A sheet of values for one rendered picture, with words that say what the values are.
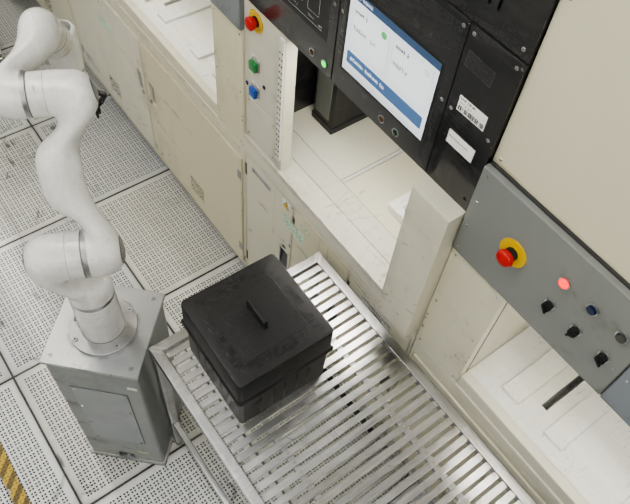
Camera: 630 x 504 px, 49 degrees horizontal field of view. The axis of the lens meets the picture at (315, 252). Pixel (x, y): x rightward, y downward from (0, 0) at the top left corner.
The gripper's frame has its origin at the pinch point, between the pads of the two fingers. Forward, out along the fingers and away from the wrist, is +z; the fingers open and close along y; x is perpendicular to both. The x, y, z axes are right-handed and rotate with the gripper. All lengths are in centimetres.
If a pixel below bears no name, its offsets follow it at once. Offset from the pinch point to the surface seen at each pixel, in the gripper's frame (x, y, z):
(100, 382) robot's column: -73, -3, 34
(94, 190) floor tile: 56, -13, 101
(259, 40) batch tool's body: -8, 53, -29
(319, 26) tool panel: -32, 63, -51
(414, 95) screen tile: -61, 77, -56
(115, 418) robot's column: -73, -3, 61
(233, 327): -80, 35, 0
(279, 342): -86, 46, 0
